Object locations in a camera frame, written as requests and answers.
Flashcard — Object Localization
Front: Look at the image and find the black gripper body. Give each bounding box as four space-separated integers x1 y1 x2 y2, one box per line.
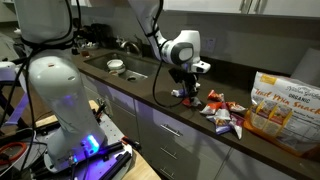
168 65 198 86

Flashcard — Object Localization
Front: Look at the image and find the steel kitchen sink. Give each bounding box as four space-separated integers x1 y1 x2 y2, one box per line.
83 52 164 82

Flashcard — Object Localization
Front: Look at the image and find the grey lower cabinet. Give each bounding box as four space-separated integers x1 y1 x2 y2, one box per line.
81 74 301 180

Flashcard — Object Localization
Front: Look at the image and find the white bowl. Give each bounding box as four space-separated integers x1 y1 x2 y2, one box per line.
106 58 127 75

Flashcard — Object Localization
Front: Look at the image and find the black bar with orange end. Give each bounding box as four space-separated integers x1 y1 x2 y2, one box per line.
96 136 142 159

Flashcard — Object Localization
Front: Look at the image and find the white upper cabinet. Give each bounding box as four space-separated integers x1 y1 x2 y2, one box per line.
162 0 320 19

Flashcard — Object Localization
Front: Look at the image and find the large trail mix snack bag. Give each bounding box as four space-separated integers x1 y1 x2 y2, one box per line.
243 71 320 157

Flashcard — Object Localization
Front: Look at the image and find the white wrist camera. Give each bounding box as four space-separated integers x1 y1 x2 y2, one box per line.
191 61 212 74

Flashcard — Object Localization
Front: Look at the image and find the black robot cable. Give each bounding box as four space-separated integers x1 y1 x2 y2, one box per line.
145 0 188 109

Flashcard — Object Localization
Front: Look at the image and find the white wall outlet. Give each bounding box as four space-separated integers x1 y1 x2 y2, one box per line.
201 35 218 54

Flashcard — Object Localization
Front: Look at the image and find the metal drawer handle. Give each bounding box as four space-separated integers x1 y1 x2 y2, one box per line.
160 123 183 137
159 167 175 180
159 146 179 160

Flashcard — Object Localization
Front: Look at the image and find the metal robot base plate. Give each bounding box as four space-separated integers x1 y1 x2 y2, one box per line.
43 113 134 180

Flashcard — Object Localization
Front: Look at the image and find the purple frame strut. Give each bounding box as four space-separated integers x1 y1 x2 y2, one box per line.
4 93 30 126

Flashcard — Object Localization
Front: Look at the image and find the red cable coil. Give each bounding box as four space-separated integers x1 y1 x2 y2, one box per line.
0 141 28 166

